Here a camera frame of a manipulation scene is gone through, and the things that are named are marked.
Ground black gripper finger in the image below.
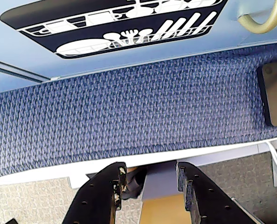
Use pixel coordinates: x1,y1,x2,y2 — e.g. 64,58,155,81
177,161,264,224
60,162,129,224

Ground gray desk leg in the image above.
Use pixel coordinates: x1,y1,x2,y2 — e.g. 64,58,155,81
142,161,185,203

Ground blue woven mat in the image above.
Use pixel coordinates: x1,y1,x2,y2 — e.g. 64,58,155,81
0,43,277,180

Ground black flat device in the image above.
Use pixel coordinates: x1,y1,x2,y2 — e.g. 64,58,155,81
256,61,277,127

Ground blue toy kitchen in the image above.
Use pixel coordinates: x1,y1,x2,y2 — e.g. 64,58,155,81
0,0,277,95

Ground dishwasher door with dish graphic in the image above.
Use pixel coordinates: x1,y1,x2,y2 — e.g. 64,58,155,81
0,0,277,82

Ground white cable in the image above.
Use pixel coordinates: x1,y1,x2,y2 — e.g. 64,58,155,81
266,142,277,187

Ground gold dishwasher door handle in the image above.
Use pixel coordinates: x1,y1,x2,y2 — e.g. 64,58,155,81
237,0,277,34

